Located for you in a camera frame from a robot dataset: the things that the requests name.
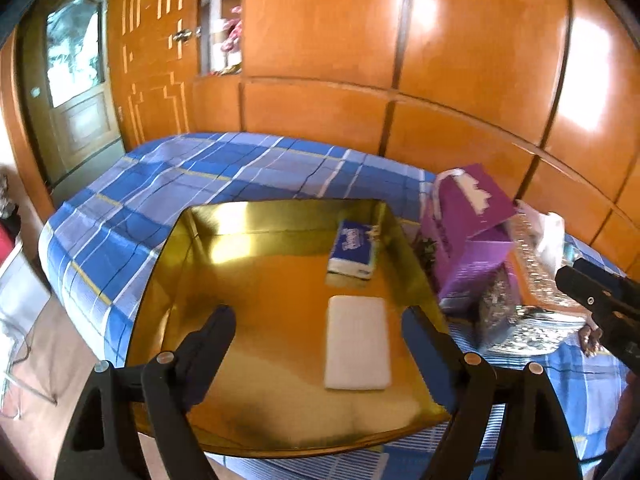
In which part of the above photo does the purple tissue box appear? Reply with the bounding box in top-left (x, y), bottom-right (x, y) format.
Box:
top-left (420, 164), bottom-right (518, 311)

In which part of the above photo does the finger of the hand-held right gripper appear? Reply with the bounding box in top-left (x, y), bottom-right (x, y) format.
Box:
top-left (555, 258), bottom-right (640, 361)

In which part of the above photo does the wooden door with glass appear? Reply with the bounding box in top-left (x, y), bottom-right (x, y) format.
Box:
top-left (20, 0), bottom-right (126, 186)

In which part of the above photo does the white plastic wrap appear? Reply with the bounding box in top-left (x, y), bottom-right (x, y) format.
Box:
top-left (535, 211), bottom-right (567, 273)

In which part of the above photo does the blue plaid bed sheet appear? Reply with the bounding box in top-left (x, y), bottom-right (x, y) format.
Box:
top-left (39, 132), bottom-right (631, 480)

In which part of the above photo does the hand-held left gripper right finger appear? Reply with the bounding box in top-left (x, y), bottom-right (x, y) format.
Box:
top-left (401, 305), bottom-right (583, 480)

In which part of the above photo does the pink flower bouquet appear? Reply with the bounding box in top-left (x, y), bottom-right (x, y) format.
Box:
top-left (215, 5), bottom-right (245, 73)

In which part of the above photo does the red cloth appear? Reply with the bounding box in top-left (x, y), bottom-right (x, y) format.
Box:
top-left (0, 222), bottom-right (18, 268)

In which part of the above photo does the orange wooden wardrobe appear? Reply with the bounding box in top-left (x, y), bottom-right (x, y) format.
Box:
top-left (107, 0), bottom-right (640, 281)

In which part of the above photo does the blue white tissue pack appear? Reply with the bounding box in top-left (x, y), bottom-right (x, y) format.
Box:
top-left (326, 220), bottom-right (378, 281)

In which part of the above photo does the person's right forearm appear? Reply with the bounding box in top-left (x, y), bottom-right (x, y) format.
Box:
top-left (607, 372), bottom-right (640, 480)

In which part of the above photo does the gold rectangular tray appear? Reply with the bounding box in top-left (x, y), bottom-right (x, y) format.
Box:
top-left (122, 199), bottom-right (453, 461)

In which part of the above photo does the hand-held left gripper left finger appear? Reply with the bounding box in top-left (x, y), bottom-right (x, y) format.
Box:
top-left (54, 304), bottom-right (237, 480)

